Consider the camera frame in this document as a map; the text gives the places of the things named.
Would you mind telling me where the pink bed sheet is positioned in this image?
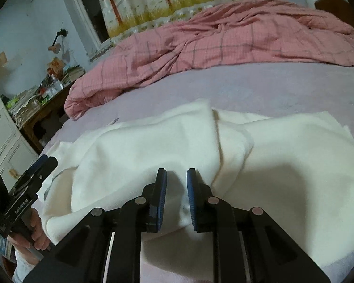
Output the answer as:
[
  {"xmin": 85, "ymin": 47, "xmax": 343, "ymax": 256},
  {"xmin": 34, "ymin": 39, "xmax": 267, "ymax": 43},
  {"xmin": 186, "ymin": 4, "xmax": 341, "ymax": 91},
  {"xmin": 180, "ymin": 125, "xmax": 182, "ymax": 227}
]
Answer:
[{"xmin": 45, "ymin": 63, "xmax": 354, "ymax": 282}]

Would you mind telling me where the person's left hand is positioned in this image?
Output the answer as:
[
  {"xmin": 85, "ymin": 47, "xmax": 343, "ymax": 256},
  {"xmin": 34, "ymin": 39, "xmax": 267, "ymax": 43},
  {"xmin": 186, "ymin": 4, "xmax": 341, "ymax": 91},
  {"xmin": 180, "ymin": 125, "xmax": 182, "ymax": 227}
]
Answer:
[{"xmin": 7, "ymin": 207, "xmax": 52, "ymax": 266}]

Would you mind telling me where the stack of papers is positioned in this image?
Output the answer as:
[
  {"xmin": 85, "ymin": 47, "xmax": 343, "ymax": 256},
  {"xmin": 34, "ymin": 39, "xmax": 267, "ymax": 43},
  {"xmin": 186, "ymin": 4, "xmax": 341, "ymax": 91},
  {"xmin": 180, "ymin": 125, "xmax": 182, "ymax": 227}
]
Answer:
[{"xmin": 6, "ymin": 86, "xmax": 41, "ymax": 129}]

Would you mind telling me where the pink checked quilt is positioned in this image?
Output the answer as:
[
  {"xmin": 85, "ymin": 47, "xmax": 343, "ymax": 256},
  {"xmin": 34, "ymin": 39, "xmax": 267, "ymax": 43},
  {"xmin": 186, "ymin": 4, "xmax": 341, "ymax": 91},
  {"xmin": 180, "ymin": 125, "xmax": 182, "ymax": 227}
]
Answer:
[{"xmin": 64, "ymin": 0, "xmax": 354, "ymax": 120}]

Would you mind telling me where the dark wooden desk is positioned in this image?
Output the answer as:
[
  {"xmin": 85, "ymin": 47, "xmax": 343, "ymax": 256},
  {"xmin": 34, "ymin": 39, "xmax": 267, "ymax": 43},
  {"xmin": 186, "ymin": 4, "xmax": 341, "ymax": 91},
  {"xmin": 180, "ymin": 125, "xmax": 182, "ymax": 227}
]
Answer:
[{"xmin": 20, "ymin": 85, "xmax": 72, "ymax": 154}]

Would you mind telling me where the white framed window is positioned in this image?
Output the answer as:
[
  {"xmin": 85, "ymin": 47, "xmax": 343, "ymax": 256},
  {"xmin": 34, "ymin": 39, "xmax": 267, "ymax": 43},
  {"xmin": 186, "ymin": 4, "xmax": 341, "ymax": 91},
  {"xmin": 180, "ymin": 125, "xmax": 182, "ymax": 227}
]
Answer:
[{"xmin": 64, "ymin": 0, "xmax": 112, "ymax": 61}]

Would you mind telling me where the white drawer cabinet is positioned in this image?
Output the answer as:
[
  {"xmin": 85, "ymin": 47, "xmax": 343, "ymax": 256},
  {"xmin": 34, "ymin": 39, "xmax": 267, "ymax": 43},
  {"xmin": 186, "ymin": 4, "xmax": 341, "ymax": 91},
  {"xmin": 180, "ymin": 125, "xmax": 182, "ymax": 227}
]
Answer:
[{"xmin": 0, "ymin": 98, "xmax": 38, "ymax": 190}]

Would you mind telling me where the orange snack bag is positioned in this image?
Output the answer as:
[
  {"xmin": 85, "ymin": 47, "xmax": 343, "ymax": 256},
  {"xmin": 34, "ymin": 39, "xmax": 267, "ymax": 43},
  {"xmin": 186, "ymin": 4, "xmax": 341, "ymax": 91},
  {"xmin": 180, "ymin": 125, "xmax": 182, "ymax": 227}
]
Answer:
[{"xmin": 47, "ymin": 57, "xmax": 66, "ymax": 79}]

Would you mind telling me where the white zip hoodie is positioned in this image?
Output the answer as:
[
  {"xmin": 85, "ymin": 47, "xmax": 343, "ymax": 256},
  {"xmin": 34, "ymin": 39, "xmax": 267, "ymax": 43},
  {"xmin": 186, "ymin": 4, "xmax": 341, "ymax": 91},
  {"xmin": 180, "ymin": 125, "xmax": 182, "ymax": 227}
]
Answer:
[{"xmin": 40, "ymin": 100, "xmax": 354, "ymax": 280}]

